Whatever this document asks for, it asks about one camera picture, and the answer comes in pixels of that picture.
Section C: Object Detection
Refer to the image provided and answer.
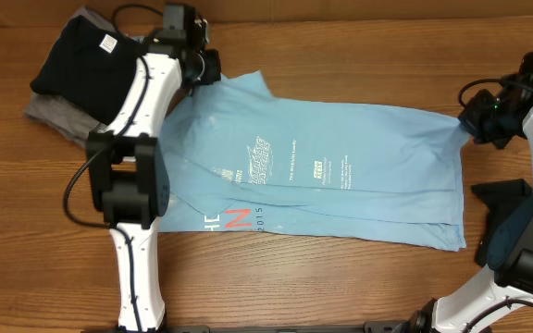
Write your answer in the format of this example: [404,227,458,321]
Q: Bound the light blue printed t-shirt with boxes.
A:
[160,72,468,252]

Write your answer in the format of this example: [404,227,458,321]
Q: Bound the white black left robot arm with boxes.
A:
[76,3,221,332]

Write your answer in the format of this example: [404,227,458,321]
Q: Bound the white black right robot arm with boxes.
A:
[361,52,533,333]

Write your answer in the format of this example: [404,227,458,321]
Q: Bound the crumpled black garment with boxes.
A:
[471,179,533,267]

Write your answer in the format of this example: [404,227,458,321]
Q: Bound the folded black t-shirt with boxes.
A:
[31,16,140,125]

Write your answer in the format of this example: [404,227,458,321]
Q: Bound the folded grey garment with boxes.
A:
[24,6,122,147]

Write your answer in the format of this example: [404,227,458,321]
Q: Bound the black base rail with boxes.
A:
[81,321,439,333]

